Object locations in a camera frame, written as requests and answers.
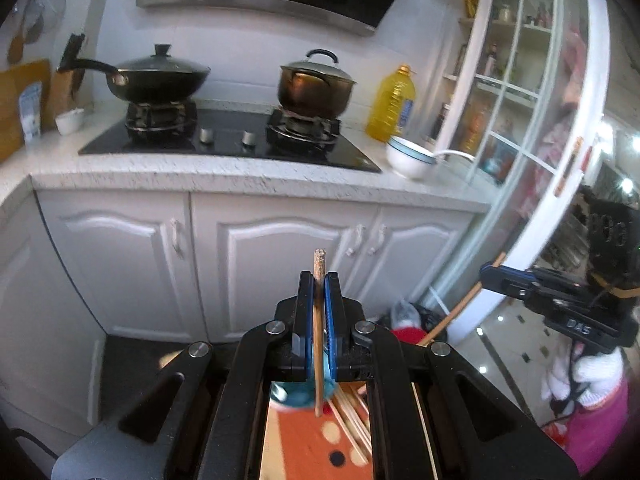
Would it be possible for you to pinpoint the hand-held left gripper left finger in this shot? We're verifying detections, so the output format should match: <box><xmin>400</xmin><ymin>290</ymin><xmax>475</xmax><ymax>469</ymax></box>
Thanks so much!
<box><xmin>50</xmin><ymin>270</ymin><xmax>321</xmax><ymax>480</ymax></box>

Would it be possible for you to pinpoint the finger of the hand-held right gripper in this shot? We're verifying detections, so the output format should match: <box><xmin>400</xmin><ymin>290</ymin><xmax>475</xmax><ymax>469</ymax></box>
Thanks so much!
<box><xmin>520</xmin><ymin>285</ymin><xmax>602</xmax><ymax>319</ymax></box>
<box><xmin>479</xmin><ymin>261</ymin><xmax>594</xmax><ymax>289</ymax></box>

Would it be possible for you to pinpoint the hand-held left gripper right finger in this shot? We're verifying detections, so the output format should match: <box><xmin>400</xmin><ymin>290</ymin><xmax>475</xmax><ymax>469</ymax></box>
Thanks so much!
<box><xmin>322</xmin><ymin>272</ymin><xmax>576</xmax><ymax>480</ymax></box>

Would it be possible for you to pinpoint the person's right hand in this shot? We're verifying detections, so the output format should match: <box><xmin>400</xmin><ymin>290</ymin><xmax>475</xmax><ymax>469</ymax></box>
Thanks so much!
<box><xmin>542</xmin><ymin>345</ymin><xmax>628</xmax><ymax>413</ymax></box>

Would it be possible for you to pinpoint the white cabinet door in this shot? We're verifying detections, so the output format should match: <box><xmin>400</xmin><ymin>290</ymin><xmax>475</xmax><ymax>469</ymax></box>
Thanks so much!
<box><xmin>192</xmin><ymin>194</ymin><xmax>386</xmax><ymax>343</ymax></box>
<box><xmin>37</xmin><ymin>191</ymin><xmax>201</xmax><ymax>343</ymax></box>
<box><xmin>0</xmin><ymin>195</ymin><xmax>108</xmax><ymax>441</ymax></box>
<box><xmin>350</xmin><ymin>207</ymin><xmax>476</xmax><ymax>321</ymax></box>

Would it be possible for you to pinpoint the clear plastic bag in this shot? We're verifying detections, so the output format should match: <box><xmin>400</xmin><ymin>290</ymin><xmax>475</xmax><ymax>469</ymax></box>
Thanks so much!
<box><xmin>390</xmin><ymin>299</ymin><xmax>423</xmax><ymax>328</ymax></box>

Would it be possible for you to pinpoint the white ladle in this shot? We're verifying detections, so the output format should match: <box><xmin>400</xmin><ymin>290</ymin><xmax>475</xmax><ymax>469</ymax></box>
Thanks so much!
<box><xmin>432</xmin><ymin>149</ymin><xmax>476</xmax><ymax>163</ymax></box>

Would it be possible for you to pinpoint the colourful printed blanket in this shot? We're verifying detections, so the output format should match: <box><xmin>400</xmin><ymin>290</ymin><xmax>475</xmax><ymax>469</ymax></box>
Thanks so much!
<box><xmin>260</xmin><ymin>326</ymin><xmax>431</xmax><ymax>480</ymax></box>

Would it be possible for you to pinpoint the white bowl blue rim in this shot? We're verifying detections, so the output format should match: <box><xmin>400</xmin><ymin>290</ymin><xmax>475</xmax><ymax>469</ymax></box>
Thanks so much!
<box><xmin>386</xmin><ymin>135</ymin><xmax>438</xmax><ymax>181</ymax></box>

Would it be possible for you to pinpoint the dark sauce bottle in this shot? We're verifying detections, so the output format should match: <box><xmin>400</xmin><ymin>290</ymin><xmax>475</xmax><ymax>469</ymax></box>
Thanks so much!
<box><xmin>434</xmin><ymin>102</ymin><xmax>451</xmax><ymax>141</ymax></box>

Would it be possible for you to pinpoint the white framed glass door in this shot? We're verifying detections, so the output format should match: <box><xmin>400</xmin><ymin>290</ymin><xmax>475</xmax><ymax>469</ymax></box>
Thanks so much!
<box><xmin>435</xmin><ymin>0</ymin><xmax>616</xmax><ymax>321</ymax></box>

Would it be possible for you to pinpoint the speckled white countertop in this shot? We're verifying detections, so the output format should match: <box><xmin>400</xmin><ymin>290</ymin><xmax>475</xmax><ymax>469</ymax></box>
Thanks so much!
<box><xmin>0</xmin><ymin>97</ymin><xmax>493</xmax><ymax>216</ymax></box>

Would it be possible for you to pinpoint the black glass gas stove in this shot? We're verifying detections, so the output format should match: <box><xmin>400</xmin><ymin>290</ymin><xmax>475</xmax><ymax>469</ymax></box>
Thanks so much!
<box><xmin>77</xmin><ymin>100</ymin><xmax>382</xmax><ymax>174</ymax></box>

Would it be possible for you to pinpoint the yellow oil bottle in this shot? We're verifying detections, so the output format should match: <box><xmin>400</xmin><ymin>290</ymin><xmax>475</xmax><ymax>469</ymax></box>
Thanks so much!
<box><xmin>366</xmin><ymin>64</ymin><xmax>417</xmax><ymax>143</ymax></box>

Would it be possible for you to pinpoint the brown stock pot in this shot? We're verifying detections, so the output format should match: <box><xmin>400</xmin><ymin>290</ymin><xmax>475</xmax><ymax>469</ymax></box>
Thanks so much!
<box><xmin>277</xmin><ymin>72</ymin><xmax>358</xmax><ymax>120</ymax></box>

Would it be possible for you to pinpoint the glass pot lid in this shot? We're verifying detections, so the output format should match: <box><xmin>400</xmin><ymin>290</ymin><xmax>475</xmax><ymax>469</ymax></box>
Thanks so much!
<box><xmin>279</xmin><ymin>49</ymin><xmax>357</xmax><ymax>85</ymax></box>

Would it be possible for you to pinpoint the white shelf unit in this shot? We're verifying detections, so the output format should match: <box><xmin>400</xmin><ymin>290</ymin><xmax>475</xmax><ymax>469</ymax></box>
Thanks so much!
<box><xmin>425</xmin><ymin>0</ymin><xmax>556</xmax><ymax>186</ymax></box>

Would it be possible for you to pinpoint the black wok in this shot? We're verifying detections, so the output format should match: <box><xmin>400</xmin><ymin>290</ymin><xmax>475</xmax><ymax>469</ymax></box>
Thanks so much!
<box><xmin>59</xmin><ymin>57</ymin><xmax>212</xmax><ymax>104</ymax></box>

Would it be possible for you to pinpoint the glass wok lid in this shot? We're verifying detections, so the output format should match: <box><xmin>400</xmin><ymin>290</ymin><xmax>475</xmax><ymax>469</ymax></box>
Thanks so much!
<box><xmin>115</xmin><ymin>43</ymin><xmax>211</xmax><ymax>75</ymax></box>

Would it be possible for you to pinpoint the small white bowl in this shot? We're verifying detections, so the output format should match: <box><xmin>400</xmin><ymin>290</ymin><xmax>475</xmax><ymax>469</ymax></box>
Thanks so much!
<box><xmin>54</xmin><ymin>108</ymin><xmax>86</xmax><ymax>136</ymax></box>

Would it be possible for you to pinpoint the wooden knife block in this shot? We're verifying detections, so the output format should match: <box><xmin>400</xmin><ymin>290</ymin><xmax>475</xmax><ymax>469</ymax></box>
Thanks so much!
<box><xmin>50</xmin><ymin>33</ymin><xmax>90</xmax><ymax>131</ymax></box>

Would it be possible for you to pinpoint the blue white packet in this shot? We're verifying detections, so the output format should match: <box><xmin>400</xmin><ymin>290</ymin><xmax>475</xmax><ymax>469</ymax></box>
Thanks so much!
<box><xmin>20</xmin><ymin>81</ymin><xmax>45</xmax><ymax>143</ymax></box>

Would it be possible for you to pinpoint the wooden cutting board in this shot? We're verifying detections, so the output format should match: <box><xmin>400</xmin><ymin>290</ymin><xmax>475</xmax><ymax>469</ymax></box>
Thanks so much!
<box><xmin>0</xmin><ymin>58</ymin><xmax>53</xmax><ymax>161</ymax></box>

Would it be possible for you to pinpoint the wooden spoon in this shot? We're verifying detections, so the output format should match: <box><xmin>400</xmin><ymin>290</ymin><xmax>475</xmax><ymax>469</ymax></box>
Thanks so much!
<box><xmin>7</xmin><ymin>10</ymin><xmax>26</xmax><ymax>66</ymax></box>

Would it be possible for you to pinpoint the wooden door handle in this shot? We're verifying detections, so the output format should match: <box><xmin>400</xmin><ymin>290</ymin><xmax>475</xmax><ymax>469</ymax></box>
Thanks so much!
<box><xmin>554</xmin><ymin>137</ymin><xmax>583</xmax><ymax>197</ymax></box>

